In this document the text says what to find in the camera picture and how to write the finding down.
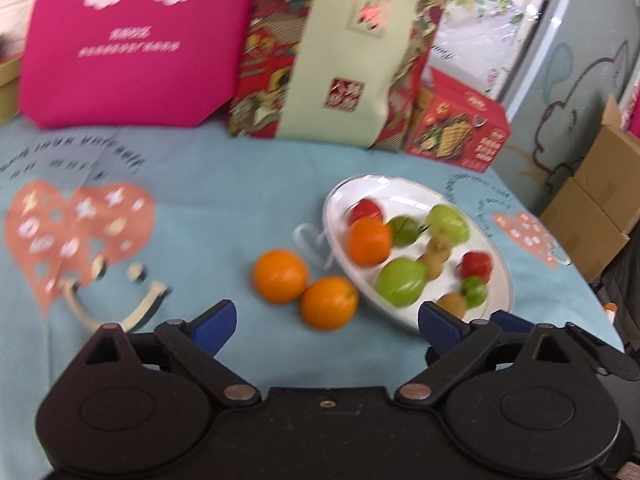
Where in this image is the small green fruit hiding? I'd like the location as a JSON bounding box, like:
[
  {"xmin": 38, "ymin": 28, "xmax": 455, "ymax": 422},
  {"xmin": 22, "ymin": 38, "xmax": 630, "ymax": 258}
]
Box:
[
  {"xmin": 460, "ymin": 275, "xmax": 488, "ymax": 308},
  {"xmin": 389, "ymin": 215, "xmax": 420, "ymax": 247}
]

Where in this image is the white floral panel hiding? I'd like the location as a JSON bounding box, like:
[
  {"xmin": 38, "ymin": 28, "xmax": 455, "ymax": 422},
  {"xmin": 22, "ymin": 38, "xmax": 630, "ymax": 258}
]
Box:
[{"xmin": 430, "ymin": 0, "xmax": 551, "ymax": 101}]

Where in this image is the white plate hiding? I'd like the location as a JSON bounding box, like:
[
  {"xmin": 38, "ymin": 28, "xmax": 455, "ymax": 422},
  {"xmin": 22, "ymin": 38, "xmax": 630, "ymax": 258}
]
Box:
[{"xmin": 322, "ymin": 174, "xmax": 516, "ymax": 331}]

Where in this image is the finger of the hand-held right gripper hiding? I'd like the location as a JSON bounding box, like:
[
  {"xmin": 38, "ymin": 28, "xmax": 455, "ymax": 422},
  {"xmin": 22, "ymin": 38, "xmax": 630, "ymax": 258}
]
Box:
[{"xmin": 490, "ymin": 310, "xmax": 640, "ymax": 383}]

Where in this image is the large green jujube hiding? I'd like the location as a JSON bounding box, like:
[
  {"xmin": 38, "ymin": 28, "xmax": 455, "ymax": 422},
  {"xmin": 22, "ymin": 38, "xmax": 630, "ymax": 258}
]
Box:
[
  {"xmin": 376, "ymin": 257, "xmax": 427, "ymax": 308},
  {"xmin": 426, "ymin": 204, "xmax": 471, "ymax": 246}
]

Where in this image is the pink tote bag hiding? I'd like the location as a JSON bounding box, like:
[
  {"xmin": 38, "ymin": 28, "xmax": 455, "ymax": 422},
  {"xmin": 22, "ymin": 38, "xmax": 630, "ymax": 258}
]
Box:
[{"xmin": 17, "ymin": 0, "xmax": 266, "ymax": 129}]

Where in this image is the blue printed tablecloth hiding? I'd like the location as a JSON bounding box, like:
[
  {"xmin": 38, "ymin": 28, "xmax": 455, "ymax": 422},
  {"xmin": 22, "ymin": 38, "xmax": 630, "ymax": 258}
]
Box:
[{"xmin": 0, "ymin": 117, "xmax": 626, "ymax": 476}]

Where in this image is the red wax apple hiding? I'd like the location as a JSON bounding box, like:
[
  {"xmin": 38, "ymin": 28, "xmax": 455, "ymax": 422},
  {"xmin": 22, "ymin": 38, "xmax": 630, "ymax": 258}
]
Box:
[
  {"xmin": 348, "ymin": 198, "xmax": 385, "ymax": 226},
  {"xmin": 459, "ymin": 252, "xmax": 496, "ymax": 281}
]

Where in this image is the small orange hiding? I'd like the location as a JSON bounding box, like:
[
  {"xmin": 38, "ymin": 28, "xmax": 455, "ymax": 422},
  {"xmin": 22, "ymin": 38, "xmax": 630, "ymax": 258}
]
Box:
[
  {"xmin": 300, "ymin": 277, "xmax": 360, "ymax": 332},
  {"xmin": 253, "ymin": 249, "xmax": 309, "ymax": 304}
]

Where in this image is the brown longan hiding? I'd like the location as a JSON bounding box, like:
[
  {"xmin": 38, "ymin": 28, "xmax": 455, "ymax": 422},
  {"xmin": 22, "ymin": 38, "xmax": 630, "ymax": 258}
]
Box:
[
  {"xmin": 427, "ymin": 235, "xmax": 452, "ymax": 260},
  {"xmin": 418, "ymin": 252, "xmax": 446, "ymax": 281},
  {"xmin": 436, "ymin": 293, "xmax": 468, "ymax": 318}
]

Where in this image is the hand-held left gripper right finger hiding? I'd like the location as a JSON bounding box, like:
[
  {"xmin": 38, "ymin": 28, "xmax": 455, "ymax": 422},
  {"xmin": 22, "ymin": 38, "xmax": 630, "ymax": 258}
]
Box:
[{"xmin": 394, "ymin": 301, "xmax": 593, "ymax": 407}]

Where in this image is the large orange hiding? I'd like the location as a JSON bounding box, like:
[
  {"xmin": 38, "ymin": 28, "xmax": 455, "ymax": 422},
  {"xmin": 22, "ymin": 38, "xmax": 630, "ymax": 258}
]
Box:
[{"xmin": 347, "ymin": 217, "xmax": 392, "ymax": 267}]

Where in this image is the red cracker box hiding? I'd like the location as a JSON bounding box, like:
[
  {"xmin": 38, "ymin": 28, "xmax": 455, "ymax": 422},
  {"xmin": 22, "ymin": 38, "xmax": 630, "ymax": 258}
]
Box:
[{"xmin": 405, "ymin": 67, "xmax": 512, "ymax": 175}]

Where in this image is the cardboard box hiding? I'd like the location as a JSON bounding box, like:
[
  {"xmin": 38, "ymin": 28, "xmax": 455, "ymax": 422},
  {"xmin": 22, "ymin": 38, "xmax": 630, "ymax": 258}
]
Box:
[
  {"xmin": 540, "ymin": 177, "xmax": 631, "ymax": 282},
  {"xmin": 572, "ymin": 94, "xmax": 640, "ymax": 235}
]

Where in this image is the light green box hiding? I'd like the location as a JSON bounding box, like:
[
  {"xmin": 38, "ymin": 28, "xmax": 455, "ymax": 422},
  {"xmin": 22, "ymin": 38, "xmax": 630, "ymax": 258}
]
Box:
[{"xmin": 0, "ymin": 55, "xmax": 23, "ymax": 126}]

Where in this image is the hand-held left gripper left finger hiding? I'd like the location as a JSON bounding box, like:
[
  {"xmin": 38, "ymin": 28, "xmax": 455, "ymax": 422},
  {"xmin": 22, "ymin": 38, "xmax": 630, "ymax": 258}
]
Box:
[{"xmin": 60, "ymin": 299, "xmax": 262, "ymax": 407}]

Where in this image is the red and green gift bag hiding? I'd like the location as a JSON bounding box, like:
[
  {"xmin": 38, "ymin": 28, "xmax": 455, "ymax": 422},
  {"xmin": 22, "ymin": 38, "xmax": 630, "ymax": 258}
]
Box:
[{"xmin": 227, "ymin": 0, "xmax": 461, "ymax": 152}]

